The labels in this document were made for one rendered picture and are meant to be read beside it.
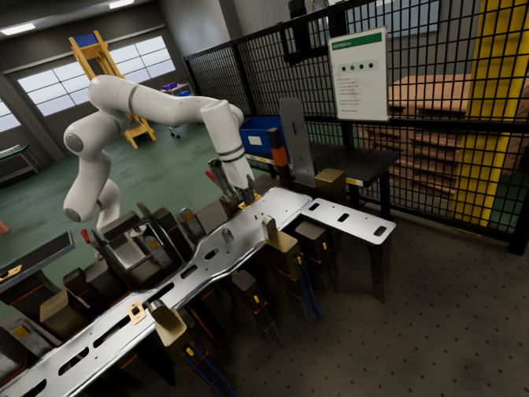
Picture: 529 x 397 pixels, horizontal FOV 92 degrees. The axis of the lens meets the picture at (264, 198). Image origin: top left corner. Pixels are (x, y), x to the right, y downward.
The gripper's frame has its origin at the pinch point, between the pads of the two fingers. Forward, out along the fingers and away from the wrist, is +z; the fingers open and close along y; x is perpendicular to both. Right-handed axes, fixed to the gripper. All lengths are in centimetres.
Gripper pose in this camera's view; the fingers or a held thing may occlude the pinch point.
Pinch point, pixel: (247, 195)
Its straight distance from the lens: 88.3
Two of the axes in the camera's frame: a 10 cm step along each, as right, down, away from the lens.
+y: 6.4, 2.6, -7.3
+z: 2.7, 8.0, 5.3
